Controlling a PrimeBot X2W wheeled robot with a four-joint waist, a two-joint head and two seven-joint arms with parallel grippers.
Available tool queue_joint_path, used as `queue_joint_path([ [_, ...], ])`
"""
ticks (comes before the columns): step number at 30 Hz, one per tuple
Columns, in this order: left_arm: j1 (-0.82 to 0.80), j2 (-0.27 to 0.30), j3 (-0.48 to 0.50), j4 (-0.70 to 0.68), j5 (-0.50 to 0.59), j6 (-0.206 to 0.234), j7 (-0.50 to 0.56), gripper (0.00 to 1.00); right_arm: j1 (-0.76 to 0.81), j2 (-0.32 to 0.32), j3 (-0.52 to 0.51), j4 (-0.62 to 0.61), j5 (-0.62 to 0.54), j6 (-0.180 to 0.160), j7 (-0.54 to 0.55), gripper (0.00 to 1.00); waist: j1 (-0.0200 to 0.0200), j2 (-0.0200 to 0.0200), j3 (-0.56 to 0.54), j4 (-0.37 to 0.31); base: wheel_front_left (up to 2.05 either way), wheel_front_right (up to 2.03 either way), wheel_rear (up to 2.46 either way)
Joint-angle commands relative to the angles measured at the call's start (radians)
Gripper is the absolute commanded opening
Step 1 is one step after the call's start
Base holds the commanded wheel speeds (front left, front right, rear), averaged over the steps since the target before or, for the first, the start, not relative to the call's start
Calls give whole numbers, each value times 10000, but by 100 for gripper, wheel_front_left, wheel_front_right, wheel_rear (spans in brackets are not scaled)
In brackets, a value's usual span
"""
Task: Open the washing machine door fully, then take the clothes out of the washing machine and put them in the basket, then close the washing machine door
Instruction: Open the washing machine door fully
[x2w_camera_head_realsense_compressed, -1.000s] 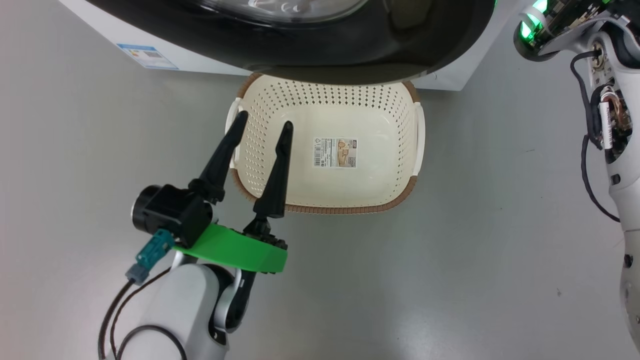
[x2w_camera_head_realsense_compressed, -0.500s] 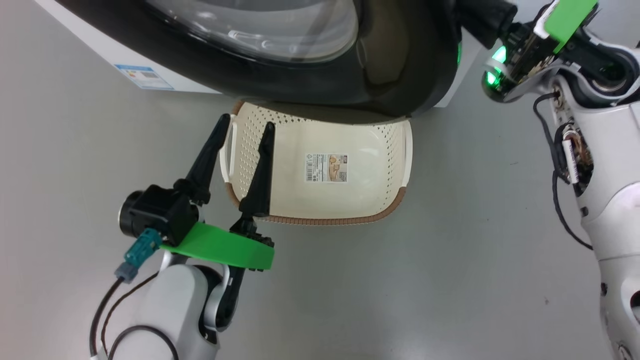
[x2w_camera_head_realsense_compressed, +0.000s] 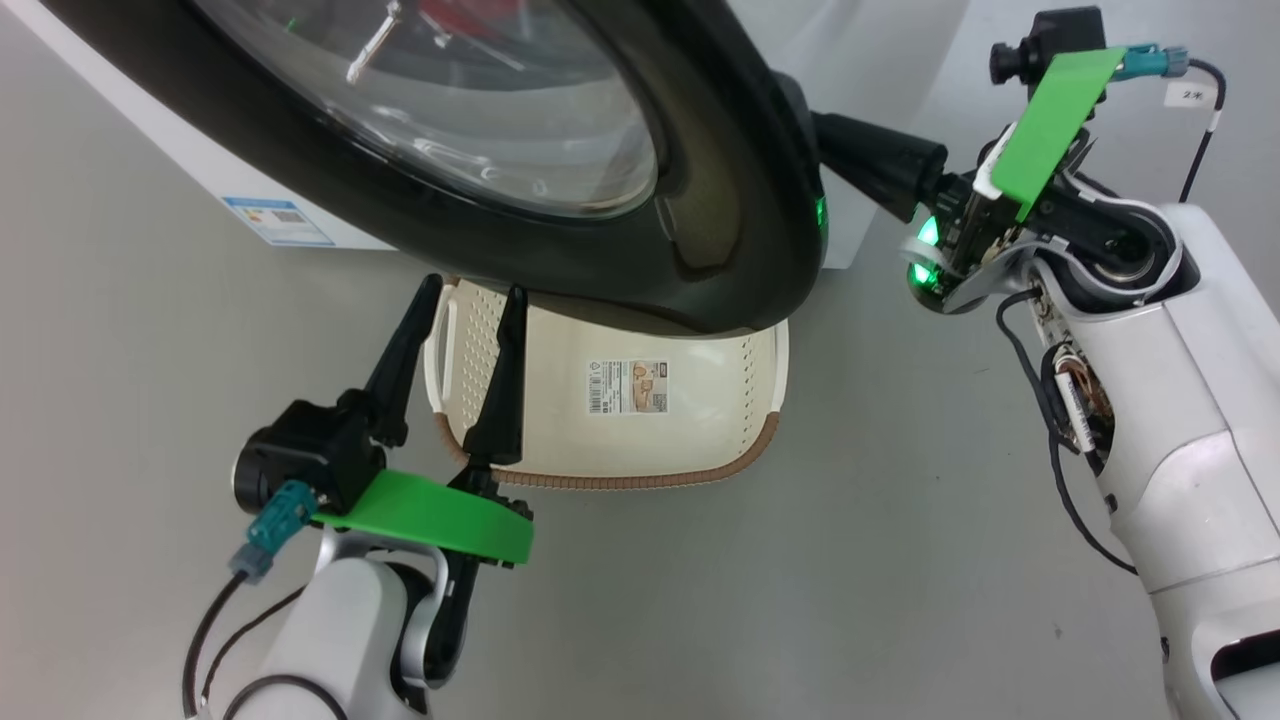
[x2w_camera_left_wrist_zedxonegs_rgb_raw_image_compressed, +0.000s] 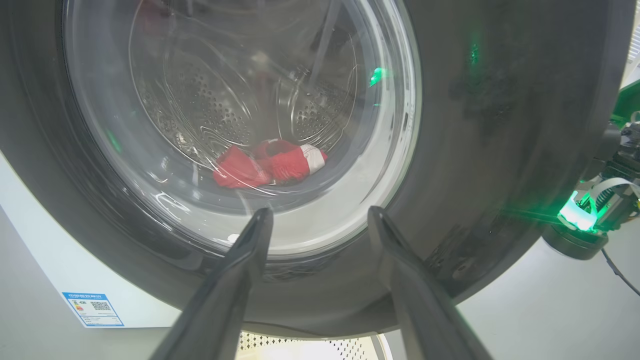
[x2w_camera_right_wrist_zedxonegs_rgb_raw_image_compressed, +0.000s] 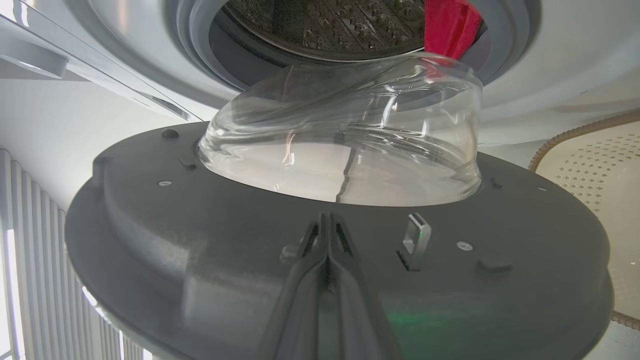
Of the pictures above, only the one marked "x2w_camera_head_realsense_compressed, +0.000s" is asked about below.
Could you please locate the black round glass washer door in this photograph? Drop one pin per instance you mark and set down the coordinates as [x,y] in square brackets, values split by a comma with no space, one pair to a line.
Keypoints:
[720,150]

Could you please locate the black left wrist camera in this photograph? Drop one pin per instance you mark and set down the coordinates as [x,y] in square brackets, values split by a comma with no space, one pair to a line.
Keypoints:
[300,450]

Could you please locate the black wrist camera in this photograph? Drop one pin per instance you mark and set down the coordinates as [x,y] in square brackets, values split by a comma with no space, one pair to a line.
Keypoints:
[300,450]
[1060,30]

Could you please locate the cream perforated laundry basket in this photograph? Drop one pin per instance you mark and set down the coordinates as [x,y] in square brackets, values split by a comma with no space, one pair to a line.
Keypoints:
[560,430]

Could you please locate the teal right camera connector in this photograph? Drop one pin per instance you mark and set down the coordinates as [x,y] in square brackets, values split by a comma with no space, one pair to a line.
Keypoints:
[1155,62]

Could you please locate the white washing machine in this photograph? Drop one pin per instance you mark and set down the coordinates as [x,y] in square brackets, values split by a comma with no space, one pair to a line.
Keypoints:
[870,70]

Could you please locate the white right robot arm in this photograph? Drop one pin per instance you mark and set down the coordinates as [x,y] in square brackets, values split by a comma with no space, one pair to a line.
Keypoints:
[1180,400]

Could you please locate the basket product label sticker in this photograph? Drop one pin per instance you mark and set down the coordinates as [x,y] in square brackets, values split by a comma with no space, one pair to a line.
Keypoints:
[627,388]

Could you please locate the teal camera connector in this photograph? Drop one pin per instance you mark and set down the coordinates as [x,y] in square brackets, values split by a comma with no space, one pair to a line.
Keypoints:
[1155,62]
[275,525]

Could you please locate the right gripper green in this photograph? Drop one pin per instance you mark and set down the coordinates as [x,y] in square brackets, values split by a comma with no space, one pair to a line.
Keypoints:
[1050,130]

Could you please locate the red garment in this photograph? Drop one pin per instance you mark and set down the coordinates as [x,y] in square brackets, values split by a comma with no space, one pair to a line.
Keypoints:
[480,15]

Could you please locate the blue energy label sticker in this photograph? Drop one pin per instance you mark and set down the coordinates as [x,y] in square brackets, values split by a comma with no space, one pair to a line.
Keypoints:
[280,222]

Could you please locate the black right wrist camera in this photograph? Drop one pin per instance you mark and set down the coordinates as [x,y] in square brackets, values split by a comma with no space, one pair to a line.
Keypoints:
[1060,30]

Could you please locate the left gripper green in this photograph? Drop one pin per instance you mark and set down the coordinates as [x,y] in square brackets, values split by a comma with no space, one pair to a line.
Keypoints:
[430,520]

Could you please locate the teal left camera connector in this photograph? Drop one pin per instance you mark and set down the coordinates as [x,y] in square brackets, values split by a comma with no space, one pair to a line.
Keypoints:
[275,525]

